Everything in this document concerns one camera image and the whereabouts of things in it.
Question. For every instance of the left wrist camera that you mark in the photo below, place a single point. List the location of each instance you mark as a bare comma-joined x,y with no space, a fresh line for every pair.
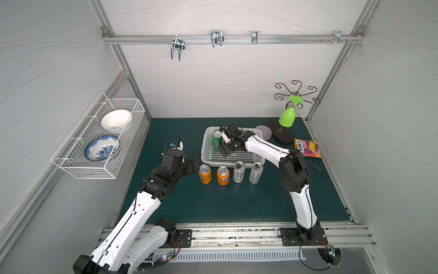
174,157

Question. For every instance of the white Monster can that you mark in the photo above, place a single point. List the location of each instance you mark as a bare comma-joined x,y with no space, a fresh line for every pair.
255,173
239,172

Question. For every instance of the black scroll wall hook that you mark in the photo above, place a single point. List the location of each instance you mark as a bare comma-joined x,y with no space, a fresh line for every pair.
309,95

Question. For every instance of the white wire wall basket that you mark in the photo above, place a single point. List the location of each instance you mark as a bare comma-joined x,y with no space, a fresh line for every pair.
70,156

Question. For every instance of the white bowl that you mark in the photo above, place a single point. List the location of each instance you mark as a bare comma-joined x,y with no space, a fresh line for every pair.
115,121

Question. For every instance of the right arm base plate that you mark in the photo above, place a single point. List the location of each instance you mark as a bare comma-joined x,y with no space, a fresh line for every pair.
295,237

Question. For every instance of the green Sprite can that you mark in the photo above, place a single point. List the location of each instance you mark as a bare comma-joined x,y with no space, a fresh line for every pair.
216,139

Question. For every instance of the metal hook right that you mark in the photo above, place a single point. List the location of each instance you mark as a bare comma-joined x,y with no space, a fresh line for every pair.
337,40

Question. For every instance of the green lamp with dark base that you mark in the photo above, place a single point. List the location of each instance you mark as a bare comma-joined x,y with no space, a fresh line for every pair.
280,128

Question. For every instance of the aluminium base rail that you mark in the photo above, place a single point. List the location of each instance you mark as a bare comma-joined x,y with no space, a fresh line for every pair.
266,235

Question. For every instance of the small metal hook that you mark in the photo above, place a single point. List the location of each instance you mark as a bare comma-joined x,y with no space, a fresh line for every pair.
255,37

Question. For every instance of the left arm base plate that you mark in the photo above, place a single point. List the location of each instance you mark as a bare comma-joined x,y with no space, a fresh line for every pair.
180,238

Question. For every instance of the orange Fanta can front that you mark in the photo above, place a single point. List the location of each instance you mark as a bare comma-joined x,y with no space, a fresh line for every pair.
223,176

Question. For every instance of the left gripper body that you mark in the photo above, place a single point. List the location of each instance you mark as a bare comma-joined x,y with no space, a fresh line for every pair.
193,164

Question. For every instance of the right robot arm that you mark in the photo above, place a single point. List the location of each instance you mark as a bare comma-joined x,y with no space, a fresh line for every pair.
293,176

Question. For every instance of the Fox's candy bag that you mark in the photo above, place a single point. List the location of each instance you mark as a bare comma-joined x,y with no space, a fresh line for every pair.
308,148

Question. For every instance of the metal hook middle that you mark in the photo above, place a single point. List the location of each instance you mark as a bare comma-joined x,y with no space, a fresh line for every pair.
217,38

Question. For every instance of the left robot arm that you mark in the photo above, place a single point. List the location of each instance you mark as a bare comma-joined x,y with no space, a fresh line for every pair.
120,252

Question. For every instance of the double metal hook left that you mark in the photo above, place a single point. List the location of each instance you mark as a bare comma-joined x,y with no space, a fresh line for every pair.
178,46

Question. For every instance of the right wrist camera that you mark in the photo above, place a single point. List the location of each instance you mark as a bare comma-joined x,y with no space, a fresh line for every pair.
230,133

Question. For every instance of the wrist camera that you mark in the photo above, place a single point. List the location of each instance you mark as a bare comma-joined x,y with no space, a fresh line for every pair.
174,157
230,133

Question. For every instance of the blue patterned plate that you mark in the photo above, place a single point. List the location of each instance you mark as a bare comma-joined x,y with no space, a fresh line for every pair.
101,148

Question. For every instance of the metal rail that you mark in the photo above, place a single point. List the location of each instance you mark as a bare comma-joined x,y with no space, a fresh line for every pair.
245,39

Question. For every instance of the purple bowl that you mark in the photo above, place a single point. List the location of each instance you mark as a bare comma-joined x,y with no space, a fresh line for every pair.
265,131

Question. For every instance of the orange soda can yellow band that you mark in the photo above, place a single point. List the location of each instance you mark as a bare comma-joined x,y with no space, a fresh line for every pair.
205,174

